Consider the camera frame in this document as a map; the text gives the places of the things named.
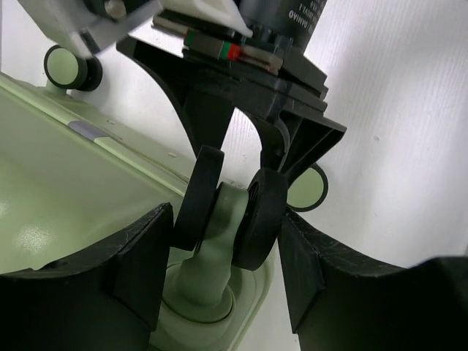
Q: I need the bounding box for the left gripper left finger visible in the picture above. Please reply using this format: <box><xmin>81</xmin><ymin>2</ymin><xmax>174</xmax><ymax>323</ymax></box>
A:
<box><xmin>1</xmin><ymin>203</ymin><xmax>173</xmax><ymax>350</ymax></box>

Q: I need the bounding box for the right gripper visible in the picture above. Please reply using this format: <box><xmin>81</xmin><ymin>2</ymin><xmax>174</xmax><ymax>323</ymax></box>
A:
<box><xmin>116</xmin><ymin>10</ymin><xmax>347</xmax><ymax>183</ymax></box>

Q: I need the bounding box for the green suitcase blue lining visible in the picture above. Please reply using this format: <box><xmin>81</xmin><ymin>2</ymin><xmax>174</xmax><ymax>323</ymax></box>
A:
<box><xmin>1</xmin><ymin>46</ymin><xmax>328</xmax><ymax>350</ymax></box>

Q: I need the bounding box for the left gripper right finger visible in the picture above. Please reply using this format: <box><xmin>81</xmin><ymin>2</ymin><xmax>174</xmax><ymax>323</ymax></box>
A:
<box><xmin>279</xmin><ymin>211</ymin><xmax>467</xmax><ymax>350</ymax></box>

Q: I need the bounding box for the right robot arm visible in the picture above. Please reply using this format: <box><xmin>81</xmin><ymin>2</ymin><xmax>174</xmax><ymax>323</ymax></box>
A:
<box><xmin>116</xmin><ymin>1</ymin><xmax>346</xmax><ymax>182</ymax></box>

